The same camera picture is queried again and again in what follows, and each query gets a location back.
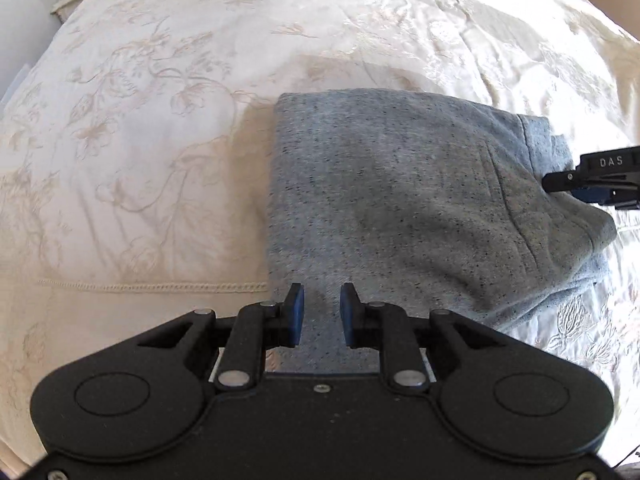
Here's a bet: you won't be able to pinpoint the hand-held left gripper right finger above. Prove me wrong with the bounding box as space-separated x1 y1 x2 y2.
339 283 507 391

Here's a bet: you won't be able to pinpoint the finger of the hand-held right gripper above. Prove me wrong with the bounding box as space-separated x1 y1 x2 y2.
598 188 640 211
542 145 640 205

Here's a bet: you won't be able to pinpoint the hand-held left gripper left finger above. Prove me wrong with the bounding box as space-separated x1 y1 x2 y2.
137 283 306 391

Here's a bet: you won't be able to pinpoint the grey speckled pants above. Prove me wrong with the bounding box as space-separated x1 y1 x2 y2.
265 87 619 375

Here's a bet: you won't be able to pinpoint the cream floral bedspread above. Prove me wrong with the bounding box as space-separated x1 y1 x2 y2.
0 0 640 467

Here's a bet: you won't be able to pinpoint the white bedside table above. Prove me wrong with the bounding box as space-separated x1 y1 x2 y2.
50 0 99 24

